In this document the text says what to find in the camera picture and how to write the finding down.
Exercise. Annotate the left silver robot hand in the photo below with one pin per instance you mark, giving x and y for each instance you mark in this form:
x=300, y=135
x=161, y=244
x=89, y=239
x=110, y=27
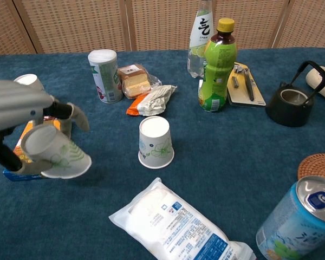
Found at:
x=16, y=103

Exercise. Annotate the white paper cup blue flower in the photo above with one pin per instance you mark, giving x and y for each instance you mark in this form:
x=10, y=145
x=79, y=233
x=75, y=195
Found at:
x=27, y=79

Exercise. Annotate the white paper cup green fern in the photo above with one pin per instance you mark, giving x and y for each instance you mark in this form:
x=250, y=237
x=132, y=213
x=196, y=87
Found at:
x=51, y=151

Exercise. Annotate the white paper cup green flower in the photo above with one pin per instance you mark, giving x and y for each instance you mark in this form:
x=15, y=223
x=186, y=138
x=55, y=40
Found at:
x=154, y=140

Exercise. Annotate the orange and blue carton box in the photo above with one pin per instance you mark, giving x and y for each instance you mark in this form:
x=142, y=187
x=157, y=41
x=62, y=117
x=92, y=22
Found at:
x=21, y=177

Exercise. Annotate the white cylindrical snack canister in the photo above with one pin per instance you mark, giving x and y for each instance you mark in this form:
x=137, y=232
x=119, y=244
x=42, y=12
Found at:
x=104, y=78

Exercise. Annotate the bamboo folding screen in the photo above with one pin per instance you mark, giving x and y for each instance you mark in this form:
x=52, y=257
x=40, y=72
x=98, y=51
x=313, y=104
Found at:
x=84, y=24

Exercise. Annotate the wrapped cake slice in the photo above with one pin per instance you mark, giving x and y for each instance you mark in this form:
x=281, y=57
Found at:
x=132, y=81

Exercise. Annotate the orange and white snack packet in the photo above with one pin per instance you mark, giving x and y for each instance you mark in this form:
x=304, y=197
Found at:
x=151, y=103

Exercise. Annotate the white wet wipes packet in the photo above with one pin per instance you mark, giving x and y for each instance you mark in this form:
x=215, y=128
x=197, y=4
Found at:
x=157, y=214

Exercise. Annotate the clear bottle with white label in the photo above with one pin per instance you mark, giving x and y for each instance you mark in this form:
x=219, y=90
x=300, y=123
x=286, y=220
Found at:
x=201, y=29

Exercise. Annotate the green tea bottle yellow cap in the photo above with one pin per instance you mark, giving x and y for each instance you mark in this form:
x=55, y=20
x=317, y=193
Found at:
x=216, y=75

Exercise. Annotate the blue felt table cloth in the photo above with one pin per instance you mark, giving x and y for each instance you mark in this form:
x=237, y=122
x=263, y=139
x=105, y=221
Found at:
x=233, y=151

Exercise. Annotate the razor in yellow blister pack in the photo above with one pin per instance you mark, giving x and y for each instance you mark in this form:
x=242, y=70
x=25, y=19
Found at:
x=239, y=94

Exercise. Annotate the light blue drink can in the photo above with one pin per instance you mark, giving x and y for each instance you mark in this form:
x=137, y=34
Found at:
x=287, y=222

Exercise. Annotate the round woven rattan coaster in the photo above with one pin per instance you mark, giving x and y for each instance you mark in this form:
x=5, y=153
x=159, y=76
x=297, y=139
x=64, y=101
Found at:
x=317, y=165

